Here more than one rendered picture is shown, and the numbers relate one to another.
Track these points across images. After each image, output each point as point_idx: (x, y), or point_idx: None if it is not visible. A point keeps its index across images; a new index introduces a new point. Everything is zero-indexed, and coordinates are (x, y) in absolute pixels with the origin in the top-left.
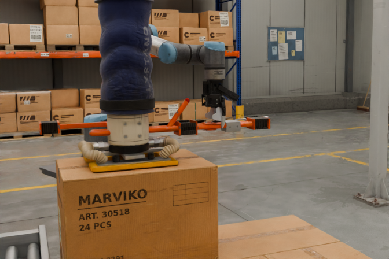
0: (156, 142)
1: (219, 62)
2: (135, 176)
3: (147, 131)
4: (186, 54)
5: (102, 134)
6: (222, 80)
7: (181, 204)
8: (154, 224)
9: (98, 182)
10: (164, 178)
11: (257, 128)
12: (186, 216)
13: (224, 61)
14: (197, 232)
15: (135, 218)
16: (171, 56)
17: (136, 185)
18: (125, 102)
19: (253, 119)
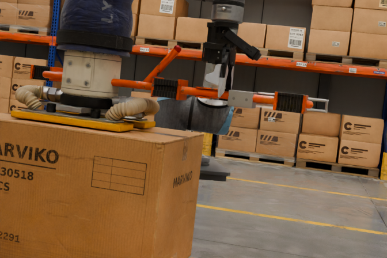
0: (121, 101)
1: None
2: (46, 129)
3: (107, 82)
4: None
5: (52, 76)
6: (234, 23)
7: (103, 188)
8: (63, 205)
9: (2, 126)
10: (83, 141)
11: (280, 107)
12: (107, 208)
13: None
14: (120, 238)
15: (39, 188)
16: None
17: (46, 143)
18: (68, 31)
19: (274, 93)
